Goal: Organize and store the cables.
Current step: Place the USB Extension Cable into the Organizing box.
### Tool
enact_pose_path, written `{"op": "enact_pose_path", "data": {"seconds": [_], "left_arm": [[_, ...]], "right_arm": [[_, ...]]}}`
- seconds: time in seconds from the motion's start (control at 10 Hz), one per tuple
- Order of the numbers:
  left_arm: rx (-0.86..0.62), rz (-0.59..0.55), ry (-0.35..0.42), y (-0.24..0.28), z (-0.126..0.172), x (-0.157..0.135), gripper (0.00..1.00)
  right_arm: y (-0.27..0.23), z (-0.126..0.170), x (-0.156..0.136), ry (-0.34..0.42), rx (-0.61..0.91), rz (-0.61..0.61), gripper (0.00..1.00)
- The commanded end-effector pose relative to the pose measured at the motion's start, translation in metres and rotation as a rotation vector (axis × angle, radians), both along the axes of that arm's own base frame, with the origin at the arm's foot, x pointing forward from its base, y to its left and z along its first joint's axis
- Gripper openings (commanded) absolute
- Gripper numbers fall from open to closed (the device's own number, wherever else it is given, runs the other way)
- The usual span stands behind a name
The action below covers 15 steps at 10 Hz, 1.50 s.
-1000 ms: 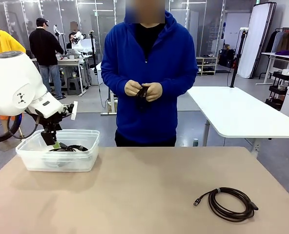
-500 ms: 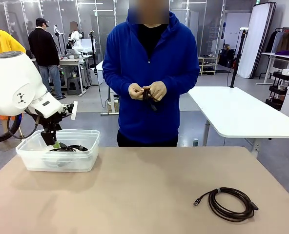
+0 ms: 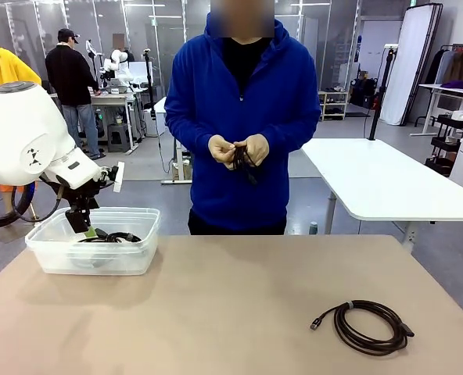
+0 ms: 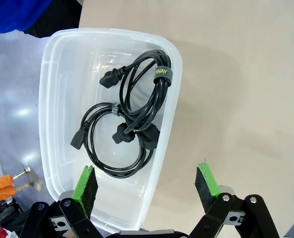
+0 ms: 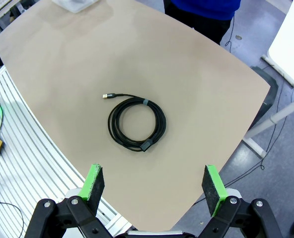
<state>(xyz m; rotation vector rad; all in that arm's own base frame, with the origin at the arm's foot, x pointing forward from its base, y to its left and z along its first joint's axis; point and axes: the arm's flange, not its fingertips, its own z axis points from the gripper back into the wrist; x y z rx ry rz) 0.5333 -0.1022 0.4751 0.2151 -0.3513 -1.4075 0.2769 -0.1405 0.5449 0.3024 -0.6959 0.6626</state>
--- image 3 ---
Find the grey plastic stool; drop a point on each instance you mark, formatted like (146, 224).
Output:
(119, 136)

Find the person's left hand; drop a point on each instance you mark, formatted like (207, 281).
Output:
(258, 150)

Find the wooden shoe rack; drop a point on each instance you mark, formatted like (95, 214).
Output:
(335, 105)

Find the clear plastic storage box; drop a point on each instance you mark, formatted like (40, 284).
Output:
(137, 258)

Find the person in blue hoodie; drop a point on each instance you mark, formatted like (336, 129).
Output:
(239, 203)

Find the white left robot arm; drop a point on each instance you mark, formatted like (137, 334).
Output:
(20, 129)

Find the black pole with lamp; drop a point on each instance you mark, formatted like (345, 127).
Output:
(377, 117)

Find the white desk with thin legs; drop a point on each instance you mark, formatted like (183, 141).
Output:
(450, 90)

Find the person's left forearm blue sleeve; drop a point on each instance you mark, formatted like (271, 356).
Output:
(298, 133)

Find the purple cloth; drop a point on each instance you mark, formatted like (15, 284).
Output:
(454, 83)

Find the grey can on floor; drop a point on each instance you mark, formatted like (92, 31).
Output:
(313, 228)

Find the small white background robot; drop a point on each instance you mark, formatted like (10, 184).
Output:
(118, 58)

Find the white device on stand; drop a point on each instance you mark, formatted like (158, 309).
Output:
(91, 48)

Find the white folding partition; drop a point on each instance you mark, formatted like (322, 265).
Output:
(411, 78)

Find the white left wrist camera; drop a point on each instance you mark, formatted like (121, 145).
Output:
(119, 176)

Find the person's right forearm blue sleeve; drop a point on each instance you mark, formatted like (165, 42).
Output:
(184, 129)

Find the white standing desk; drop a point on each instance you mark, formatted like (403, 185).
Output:
(178, 164)

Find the person's right hand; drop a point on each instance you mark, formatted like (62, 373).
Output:
(220, 150)

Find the black background tripod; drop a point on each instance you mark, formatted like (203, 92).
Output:
(149, 78)

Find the clothes rack with coats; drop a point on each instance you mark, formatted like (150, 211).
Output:
(460, 66)

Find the large white table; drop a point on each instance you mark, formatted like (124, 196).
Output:
(392, 179)

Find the black trolley cart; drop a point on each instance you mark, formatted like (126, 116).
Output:
(446, 144)

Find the grey background workbench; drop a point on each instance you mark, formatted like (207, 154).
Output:
(114, 99)

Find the person in black jacket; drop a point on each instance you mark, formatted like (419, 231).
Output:
(69, 78)

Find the person in dark top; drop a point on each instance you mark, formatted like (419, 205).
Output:
(129, 56)

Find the black bags pile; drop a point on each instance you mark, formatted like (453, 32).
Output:
(362, 91)

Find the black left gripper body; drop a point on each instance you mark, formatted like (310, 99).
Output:
(83, 199)

